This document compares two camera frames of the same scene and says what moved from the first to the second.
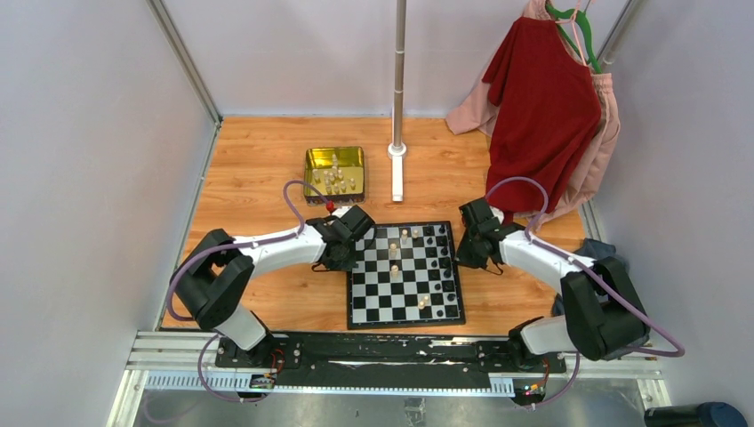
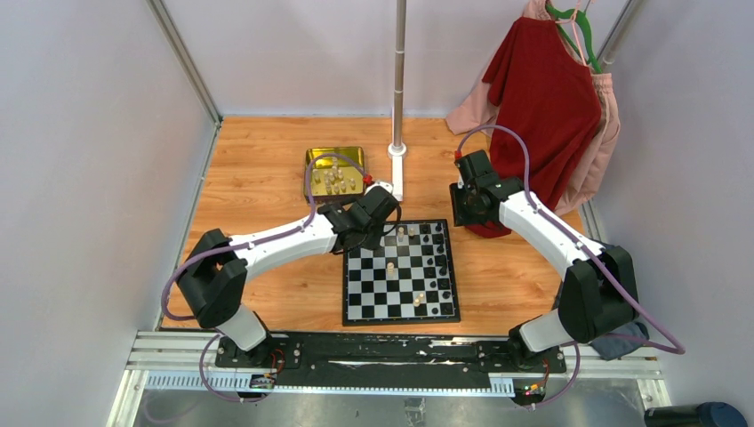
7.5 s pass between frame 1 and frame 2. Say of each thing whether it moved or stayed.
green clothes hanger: stayed
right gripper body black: moved
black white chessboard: stayed
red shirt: stayed
